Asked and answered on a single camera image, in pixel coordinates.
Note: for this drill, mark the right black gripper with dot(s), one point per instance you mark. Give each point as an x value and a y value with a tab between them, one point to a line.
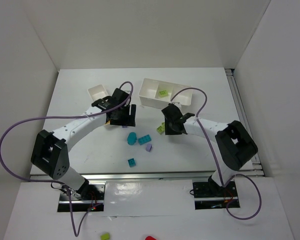
168	124

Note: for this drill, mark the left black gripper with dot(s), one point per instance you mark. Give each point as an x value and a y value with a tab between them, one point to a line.
125	120

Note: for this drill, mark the green 2x2 lego brick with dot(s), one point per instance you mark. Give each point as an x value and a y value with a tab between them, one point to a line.
160	130

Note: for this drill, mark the turquoise round lego piece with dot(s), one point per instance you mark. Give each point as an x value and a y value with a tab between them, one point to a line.
132	138

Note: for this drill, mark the green 2x4 lego brick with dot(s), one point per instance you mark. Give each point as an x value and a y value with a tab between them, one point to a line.
163	93
163	124

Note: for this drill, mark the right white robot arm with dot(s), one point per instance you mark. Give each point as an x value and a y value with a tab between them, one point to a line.
230	143

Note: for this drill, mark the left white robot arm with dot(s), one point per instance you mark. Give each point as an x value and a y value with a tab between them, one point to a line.
51	149

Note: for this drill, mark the blue 2x4 lego brick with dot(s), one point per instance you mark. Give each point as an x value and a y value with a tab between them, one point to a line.
144	139

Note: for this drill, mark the right white divided tray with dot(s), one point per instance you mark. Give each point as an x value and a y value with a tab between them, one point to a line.
148	93

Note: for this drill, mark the white divided tray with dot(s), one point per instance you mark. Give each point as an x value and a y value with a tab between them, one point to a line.
148	93
97	92

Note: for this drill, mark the left white divided tray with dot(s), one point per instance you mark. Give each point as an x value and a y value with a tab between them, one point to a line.
97	92

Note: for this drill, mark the purple lego brick lower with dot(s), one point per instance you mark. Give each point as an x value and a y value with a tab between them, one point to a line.
148	147

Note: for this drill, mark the turquoise 2x2 lego brick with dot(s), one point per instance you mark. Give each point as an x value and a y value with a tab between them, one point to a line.
131	162

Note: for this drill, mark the green lego on front edge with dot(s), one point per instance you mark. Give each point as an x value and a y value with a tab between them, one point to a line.
105	236

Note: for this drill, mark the red object on front edge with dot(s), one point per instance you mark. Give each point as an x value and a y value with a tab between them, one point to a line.
150	238

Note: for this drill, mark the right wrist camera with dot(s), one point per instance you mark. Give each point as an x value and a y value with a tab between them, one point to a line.
177	104

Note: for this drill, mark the aluminium rail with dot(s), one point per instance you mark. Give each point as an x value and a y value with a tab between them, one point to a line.
148	176
257	166

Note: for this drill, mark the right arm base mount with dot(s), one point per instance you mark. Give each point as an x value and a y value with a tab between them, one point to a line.
209	196

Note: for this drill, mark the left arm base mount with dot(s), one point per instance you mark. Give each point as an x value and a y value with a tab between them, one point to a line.
93	199

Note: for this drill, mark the right side aluminium rail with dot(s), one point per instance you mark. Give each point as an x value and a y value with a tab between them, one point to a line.
257	166

